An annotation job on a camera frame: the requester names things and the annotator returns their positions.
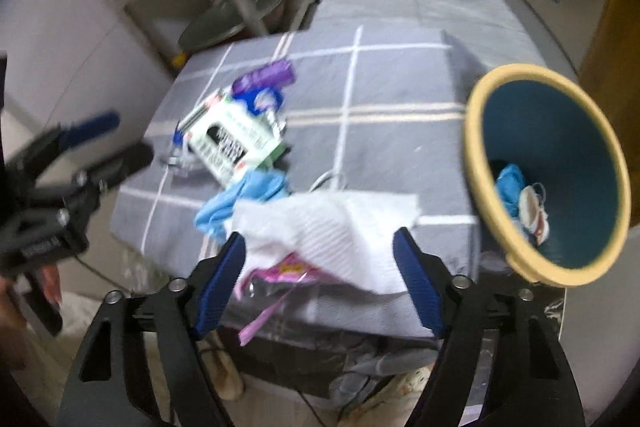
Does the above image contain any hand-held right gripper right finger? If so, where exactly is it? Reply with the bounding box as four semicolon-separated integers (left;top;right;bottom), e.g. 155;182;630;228
391;227;586;427

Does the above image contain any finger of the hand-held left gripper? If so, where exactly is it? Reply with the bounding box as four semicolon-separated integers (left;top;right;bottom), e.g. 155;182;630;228
29;143;155;208
7;111;122;182

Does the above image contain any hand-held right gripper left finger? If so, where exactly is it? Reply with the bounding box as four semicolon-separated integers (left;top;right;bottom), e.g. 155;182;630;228
59;231;248;427

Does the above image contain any pink wrapper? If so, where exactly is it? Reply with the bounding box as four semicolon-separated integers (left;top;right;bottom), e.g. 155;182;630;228
238;256;322;346

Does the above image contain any blue cloth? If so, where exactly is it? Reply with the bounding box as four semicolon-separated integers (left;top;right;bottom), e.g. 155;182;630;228
194;170;292;244

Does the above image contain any white printed carton box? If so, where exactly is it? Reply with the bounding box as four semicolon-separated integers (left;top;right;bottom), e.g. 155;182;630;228
177;94;289;186

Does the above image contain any white paper towel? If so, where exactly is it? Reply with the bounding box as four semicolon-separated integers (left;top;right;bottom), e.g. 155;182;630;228
227;191;422;296

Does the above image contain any blue disposable glove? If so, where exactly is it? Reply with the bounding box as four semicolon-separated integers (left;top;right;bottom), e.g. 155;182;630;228
495;163;529;221

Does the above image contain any white red wrapper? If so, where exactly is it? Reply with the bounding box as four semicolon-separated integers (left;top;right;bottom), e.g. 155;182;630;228
517;184;552;241

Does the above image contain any blue white pouch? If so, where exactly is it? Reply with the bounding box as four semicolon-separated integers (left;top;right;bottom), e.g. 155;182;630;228
230;86;284;118

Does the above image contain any purple spray bottle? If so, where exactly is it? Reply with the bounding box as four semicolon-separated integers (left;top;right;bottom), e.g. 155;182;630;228
232;59;297;96

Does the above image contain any teal bin with cream rim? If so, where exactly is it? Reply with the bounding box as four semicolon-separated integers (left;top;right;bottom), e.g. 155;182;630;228
462;63;632;288

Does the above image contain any person's left hand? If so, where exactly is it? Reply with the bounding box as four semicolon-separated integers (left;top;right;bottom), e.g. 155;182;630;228
0;266;65;370

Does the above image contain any grey cloth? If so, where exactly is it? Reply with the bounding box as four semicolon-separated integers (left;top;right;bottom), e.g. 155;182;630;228
327;346;442;409

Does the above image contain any glass pot lid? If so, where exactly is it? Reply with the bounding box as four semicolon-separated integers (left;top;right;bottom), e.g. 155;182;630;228
178;0;302;54

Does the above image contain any grey checked mat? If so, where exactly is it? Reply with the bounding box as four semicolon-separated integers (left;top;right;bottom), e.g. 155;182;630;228
112;26;483;344

